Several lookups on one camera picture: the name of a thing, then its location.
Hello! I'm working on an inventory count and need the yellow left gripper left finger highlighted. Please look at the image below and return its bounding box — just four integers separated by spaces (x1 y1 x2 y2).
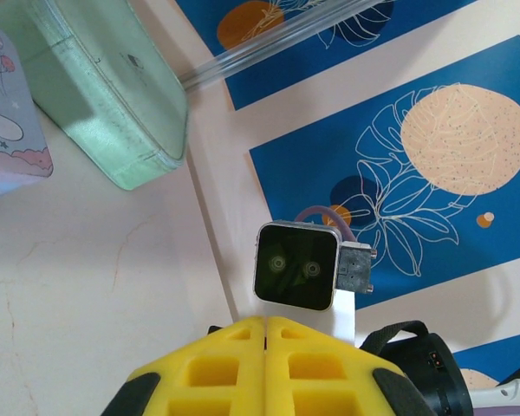
99 315 267 416

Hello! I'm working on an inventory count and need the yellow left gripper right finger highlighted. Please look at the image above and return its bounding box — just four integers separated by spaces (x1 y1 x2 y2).
265 315 439 416

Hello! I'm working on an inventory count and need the blue leaf print placemat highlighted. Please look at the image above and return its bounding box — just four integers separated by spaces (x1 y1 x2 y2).
452 330 520 392
174 0 478 112
247 35 520 311

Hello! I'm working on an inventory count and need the mint green zipper case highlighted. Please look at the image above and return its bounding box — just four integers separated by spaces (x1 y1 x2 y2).
0 0 190 192

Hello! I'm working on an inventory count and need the clear acrylic rod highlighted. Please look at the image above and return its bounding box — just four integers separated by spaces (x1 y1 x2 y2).
179 0 400 93

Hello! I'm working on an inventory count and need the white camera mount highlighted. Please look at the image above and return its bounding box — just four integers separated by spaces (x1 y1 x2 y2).
259 289 357 348

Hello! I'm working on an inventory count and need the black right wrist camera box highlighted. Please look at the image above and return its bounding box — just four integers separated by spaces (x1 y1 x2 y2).
252 219 344 313

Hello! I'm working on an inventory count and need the silver metal cable connector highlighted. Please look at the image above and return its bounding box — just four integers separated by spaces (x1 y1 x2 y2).
336 241 377 295

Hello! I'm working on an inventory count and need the purple camera cable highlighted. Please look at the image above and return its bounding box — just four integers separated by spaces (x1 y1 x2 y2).
294 204 357 242

